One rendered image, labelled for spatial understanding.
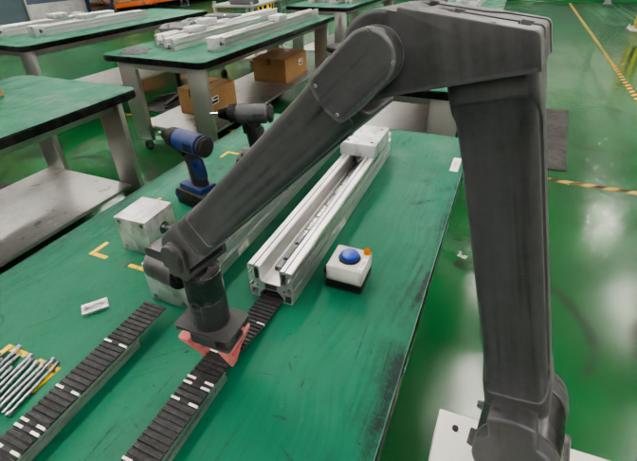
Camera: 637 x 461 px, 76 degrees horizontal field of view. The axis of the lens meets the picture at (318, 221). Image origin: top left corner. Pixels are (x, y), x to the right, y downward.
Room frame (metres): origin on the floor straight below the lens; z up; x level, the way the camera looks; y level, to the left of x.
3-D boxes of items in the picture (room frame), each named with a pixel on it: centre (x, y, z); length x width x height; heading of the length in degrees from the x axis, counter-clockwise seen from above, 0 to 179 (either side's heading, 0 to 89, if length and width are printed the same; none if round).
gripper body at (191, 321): (0.46, 0.17, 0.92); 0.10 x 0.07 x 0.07; 67
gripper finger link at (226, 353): (0.45, 0.16, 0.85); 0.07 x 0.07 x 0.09; 67
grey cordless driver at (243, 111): (1.26, 0.24, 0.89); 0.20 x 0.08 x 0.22; 88
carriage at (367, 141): (1.23, -0.15, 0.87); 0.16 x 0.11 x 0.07; 157
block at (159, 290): (0.66, 0.28, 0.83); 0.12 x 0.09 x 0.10; 67
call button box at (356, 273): (0.69, -0.06, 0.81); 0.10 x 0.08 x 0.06; 67
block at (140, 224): (0.84, 0.41, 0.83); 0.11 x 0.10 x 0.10; 69
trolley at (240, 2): (5.98, 0.83, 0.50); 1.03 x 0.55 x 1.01; 161
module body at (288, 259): (1.00, -0.06, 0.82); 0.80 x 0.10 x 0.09; 157
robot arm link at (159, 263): (0.48, 0.21, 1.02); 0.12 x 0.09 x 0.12; 59
